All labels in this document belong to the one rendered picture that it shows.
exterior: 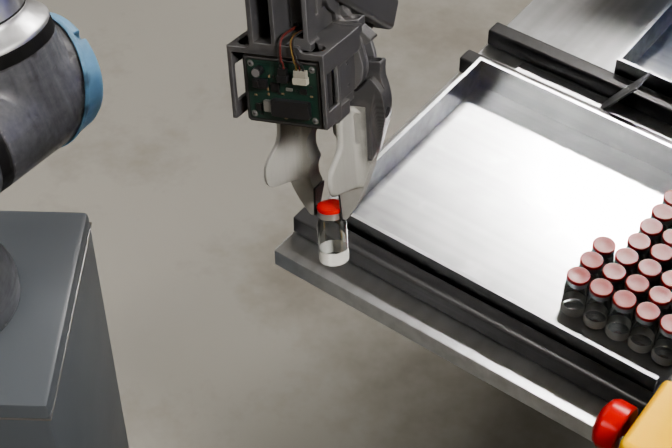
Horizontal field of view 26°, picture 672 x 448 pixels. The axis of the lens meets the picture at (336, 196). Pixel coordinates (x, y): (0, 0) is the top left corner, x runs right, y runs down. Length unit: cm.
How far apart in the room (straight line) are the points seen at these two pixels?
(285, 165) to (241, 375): 136
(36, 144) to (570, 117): 52
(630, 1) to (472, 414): 89
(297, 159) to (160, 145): 171
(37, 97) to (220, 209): 128
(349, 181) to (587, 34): 64
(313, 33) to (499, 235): 47
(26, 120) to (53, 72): 5
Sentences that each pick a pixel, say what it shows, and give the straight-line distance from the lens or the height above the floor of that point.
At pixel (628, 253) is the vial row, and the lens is 131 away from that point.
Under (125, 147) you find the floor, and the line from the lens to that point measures 275.
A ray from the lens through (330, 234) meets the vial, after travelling 105.
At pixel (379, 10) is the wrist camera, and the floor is 123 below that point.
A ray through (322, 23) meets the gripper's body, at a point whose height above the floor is 127.
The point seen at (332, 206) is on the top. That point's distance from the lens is 105.
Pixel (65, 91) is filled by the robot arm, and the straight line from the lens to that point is 138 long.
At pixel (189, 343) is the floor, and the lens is 242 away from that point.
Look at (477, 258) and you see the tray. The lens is 135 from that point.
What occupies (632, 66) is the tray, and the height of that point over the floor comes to 91.
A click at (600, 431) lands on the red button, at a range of 109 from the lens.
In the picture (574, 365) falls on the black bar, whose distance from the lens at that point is 125.
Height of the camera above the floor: 188
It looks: 46 degrees down
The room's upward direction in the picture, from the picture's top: straight up
